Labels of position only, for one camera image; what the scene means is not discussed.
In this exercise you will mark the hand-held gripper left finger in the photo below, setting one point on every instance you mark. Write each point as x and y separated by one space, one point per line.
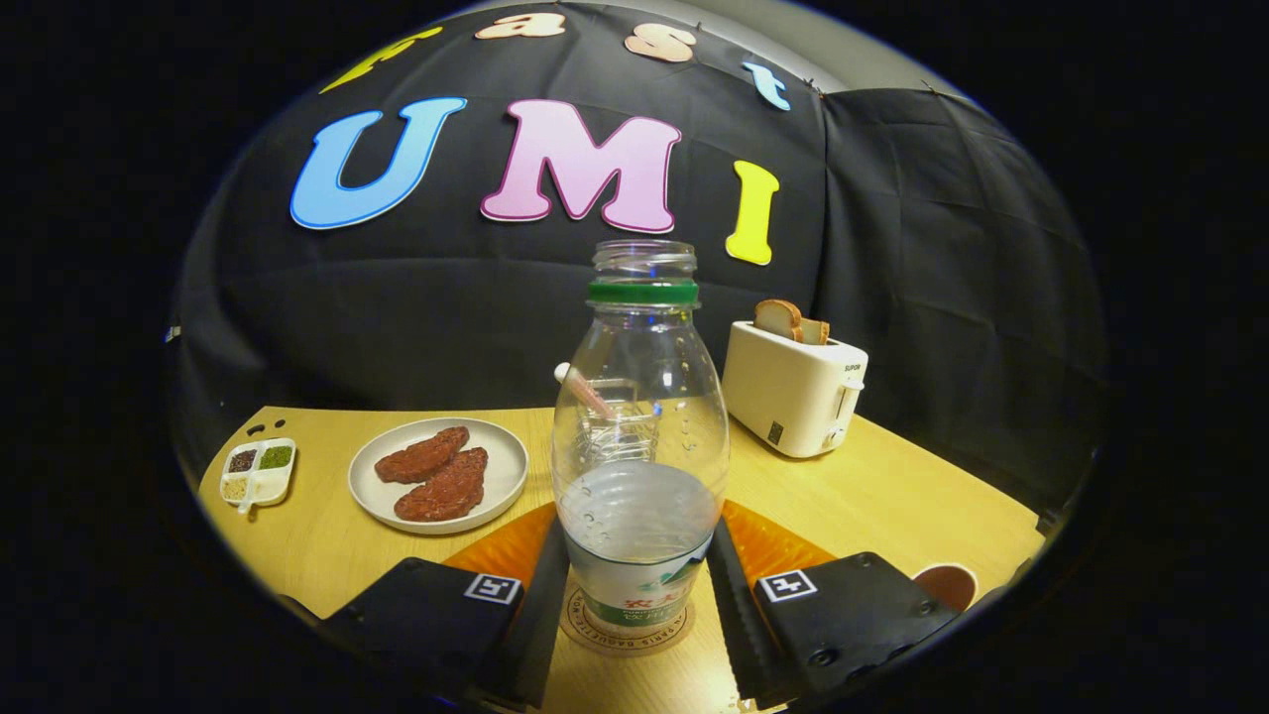
530 635

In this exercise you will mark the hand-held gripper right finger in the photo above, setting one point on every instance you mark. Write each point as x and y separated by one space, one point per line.
739 635

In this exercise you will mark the round cork coaster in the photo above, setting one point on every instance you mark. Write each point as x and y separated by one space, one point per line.
575 627

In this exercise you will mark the clear plastic juice bottle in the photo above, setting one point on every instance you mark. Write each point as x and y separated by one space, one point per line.
639 516

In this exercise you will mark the brown meat patty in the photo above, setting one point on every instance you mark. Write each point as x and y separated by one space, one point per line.
421 456
446 491

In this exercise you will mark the round grey plate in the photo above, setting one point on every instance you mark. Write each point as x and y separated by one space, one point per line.
506 466

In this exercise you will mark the wooden table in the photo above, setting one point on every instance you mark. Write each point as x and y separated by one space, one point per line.
872 496

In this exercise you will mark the white toaster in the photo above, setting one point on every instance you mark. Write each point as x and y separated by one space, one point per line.
788 392

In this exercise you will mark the striped paper straw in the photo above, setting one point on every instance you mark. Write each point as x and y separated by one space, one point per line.
563 373

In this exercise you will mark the toasted bread slice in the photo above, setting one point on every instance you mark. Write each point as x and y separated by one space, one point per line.
776 319
815 332

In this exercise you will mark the white divided condiment dish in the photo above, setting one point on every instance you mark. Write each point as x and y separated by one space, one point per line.
260 474

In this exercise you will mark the black backdrop cloth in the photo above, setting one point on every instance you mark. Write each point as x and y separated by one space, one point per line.
416 317

